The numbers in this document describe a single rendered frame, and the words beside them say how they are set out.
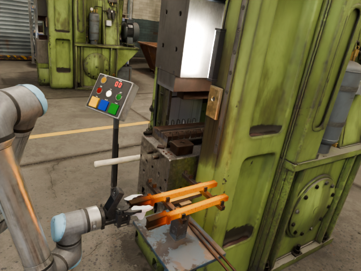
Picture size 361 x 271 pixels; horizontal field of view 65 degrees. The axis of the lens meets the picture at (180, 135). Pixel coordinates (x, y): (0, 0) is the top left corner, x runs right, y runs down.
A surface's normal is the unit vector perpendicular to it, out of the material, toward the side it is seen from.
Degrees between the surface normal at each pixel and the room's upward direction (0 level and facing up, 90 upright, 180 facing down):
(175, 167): 90
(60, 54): 90
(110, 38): 79
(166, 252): 0
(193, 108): 90
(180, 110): 90
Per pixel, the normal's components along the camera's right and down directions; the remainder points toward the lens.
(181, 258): 0.13, -0.92
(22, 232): 0.33, 0.24
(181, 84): 0.53, 0.39
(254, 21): -0.84, 0.10
